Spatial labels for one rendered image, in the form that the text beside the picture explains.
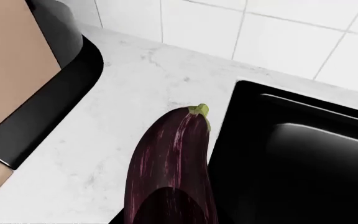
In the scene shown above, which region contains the dark purple eggplant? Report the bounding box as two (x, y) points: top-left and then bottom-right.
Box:
(123, 103), (219, 224)

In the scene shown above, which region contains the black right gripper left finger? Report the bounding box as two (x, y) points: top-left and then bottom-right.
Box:
(108, 203), (127, 224)

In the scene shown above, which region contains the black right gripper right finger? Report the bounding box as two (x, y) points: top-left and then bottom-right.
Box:
(134, 186), (213, 224)

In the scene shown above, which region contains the black rounded glossy column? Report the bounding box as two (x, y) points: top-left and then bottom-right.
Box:
(24, 0), (84, 70)

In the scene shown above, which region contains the black sink basin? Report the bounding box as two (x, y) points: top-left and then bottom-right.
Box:
(206, 79), (358, 224)

